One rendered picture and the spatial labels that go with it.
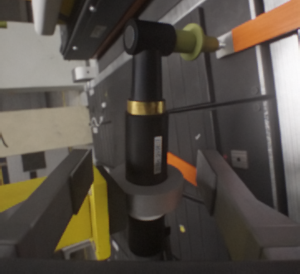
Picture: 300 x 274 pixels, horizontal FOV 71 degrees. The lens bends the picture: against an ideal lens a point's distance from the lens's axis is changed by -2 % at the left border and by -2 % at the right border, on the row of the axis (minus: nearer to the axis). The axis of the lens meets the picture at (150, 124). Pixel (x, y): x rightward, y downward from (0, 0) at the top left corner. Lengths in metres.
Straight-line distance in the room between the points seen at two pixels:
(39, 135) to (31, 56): 1.46
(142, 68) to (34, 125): 4.29
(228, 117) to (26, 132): 4.29
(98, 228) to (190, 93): 0.22
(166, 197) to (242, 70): 0.17
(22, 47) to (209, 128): 4.48
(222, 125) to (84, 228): 0.21
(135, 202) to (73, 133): 4.32
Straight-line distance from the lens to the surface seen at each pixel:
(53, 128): 4.48
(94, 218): 0.21
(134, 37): 0.21
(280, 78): 0.27
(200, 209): 0.37
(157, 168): 0.23
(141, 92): 0.21
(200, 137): 0.32
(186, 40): 0.24
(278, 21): 0.26
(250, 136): 0.28
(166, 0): 0.43
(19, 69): 4.55
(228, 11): 0.31
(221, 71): 0.30
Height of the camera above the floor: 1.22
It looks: 29 degrees down
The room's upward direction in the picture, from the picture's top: 98 degrees counter-clockwise
